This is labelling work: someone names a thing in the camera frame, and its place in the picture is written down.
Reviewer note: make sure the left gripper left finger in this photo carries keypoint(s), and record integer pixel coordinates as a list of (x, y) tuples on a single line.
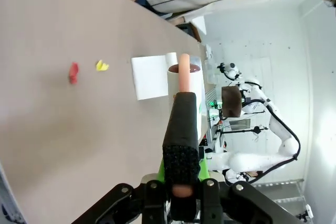
[(120, 200)]

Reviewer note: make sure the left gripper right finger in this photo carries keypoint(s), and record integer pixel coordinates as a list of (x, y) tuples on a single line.
[(236, 203)]

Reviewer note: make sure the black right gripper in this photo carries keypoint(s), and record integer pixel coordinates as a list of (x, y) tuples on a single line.
[(245, 97)]

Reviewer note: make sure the dark brown cloth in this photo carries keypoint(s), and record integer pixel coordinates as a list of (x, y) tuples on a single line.
[(231, 102)]

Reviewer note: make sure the pink lint roller black grip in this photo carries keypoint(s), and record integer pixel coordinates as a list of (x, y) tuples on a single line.
[(181, 124)]

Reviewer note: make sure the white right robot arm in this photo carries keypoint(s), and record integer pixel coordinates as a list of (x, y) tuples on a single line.
[(262, 161)]

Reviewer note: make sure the white black background machine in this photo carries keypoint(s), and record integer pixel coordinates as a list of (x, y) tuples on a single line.
[(229, 70)]

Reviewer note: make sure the black boom stand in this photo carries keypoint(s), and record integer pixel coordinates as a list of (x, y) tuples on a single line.
[(244, 130)]

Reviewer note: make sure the white lint roller stand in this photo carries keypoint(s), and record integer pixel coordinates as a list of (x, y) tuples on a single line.
[(148, 77)]

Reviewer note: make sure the red candy piece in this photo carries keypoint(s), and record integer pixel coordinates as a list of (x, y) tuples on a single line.
[(74, 73)]

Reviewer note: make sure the yellow candy piece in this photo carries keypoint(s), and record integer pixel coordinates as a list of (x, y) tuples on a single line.
[(102, 65)]

